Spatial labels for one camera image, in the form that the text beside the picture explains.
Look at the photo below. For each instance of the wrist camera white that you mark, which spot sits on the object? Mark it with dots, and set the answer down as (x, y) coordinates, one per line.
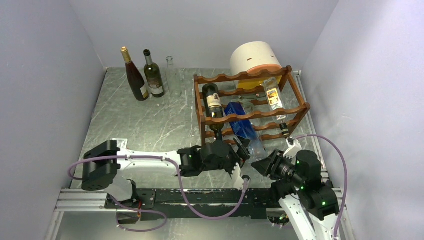
(294, 147)
(239, 181)

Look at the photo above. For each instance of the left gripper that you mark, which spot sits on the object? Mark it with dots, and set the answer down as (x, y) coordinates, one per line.
(243, 153)

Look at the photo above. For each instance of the blue glass bottle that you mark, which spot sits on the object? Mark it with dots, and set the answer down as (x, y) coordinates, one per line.
(243, 128)

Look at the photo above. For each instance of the white printed card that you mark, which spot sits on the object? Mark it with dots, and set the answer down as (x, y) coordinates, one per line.
(121, 143)

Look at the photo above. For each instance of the wooden wine rack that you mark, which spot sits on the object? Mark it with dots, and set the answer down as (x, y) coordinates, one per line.
(286, 75)

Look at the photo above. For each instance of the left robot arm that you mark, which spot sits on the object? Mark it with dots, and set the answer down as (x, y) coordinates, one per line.
(108, 171)

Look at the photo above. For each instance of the dark wine bottle white label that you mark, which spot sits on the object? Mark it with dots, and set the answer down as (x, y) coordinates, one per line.
(213, 107)

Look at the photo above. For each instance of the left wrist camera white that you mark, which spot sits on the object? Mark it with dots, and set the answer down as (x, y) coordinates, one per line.
(239, 181)

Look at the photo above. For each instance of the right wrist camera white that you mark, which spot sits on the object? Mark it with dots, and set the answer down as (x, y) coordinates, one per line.
(294, 147)

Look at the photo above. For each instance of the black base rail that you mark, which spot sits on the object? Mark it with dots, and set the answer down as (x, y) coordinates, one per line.
(256, 203)

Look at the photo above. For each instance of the white orange cylinder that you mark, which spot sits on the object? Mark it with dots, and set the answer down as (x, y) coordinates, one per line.
(253, 57)

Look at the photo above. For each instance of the clear glass bottle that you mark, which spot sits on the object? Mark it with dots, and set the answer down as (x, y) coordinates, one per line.
(173, 78)

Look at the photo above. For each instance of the clear bottle lower rack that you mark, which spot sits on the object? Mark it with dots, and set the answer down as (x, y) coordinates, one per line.
(248, 108)

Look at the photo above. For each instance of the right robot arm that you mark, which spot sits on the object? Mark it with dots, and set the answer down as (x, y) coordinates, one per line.
(312, 207)

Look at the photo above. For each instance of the green wine bottle silver cap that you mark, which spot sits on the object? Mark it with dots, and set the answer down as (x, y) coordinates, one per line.
(153, 76)

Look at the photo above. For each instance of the clear bottle orange label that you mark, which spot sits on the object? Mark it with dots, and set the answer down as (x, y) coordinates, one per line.
(274, 98)

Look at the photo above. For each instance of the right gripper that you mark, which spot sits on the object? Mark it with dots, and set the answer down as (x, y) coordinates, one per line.
(269, 166)

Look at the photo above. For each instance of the rose wine bottle gold cap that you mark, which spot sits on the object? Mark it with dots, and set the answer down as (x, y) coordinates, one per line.
(134, 77)

